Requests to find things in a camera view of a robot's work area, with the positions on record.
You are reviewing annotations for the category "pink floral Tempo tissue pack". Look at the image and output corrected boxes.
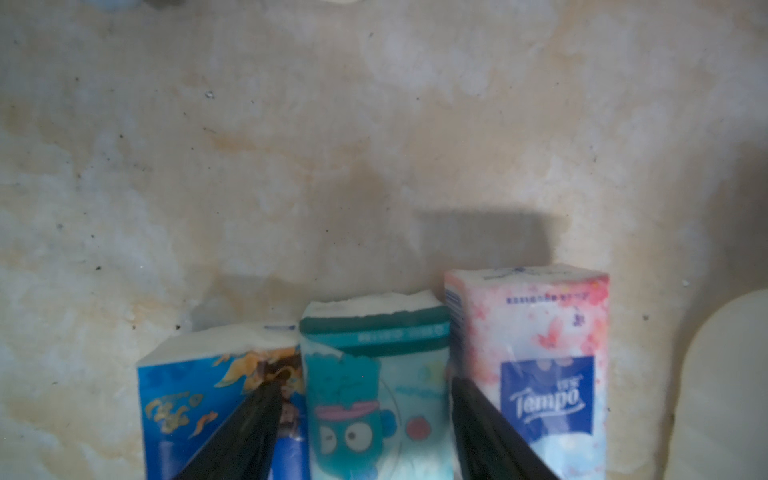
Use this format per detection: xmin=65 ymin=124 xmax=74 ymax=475
xmin=444 ymin=264 xmax=610 ymax=479

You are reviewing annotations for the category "teal cartoon tissue pack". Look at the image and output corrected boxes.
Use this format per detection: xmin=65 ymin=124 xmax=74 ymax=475
xmin=299 ymin=290 xmax=454 ymax=479

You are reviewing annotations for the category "blue cartoon tissue pack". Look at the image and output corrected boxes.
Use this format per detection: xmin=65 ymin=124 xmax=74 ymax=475
xmin=137 ymin=322 xmax=310 ymax=479

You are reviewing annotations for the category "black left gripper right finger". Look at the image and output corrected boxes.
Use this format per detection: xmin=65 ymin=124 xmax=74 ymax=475
xmin=451 ymin=377 xmax=557 ymax=480

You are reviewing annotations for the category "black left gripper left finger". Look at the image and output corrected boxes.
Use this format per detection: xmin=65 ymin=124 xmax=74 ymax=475
xmin=176 ymin=381 xmax=282 ymax=480

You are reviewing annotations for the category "white plastic storage box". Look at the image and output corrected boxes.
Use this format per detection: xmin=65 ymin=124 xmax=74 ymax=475
xmin=664 ymin=290 xmax=767 ymax=479

